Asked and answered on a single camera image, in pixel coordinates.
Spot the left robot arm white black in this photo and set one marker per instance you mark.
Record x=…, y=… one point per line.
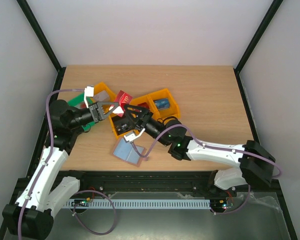
x=33, y=213

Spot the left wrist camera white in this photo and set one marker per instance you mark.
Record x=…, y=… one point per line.
x=88, y=95

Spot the white card stack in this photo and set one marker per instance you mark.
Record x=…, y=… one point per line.
x=101, y=96

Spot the left black frame post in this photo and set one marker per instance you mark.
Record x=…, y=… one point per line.
x=32, y=20

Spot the blue card stack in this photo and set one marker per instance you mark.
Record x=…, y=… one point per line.
x=162, y=104

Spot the yellow triple bin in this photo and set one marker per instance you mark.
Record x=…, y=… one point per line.
x=173, y=111

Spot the black frame post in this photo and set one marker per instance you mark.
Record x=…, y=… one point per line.
x=266, y=20
x=32, y=20

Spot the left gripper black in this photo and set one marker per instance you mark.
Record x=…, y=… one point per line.
x=97, y=105

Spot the red VIP credit card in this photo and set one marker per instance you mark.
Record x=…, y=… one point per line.
x=122, y=98

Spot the green bin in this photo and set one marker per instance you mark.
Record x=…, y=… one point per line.
x=79, y=103

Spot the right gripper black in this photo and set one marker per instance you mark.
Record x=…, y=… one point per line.
x=142, y=122

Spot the yellow bin single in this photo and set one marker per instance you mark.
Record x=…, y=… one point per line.
x=102, y=86

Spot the right black frame post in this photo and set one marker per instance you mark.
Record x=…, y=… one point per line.
x=266, y=20

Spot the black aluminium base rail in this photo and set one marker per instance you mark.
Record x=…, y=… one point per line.
x=195, y=183

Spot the black card stack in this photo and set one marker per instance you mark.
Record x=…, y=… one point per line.
x=121, y=126

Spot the light blue cable duct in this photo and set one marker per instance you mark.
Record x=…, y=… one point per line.
x=147, y=204

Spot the red card stack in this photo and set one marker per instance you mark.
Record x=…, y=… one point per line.
x=144, y=105

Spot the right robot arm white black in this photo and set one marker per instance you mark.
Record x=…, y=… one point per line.
x=250, y=163

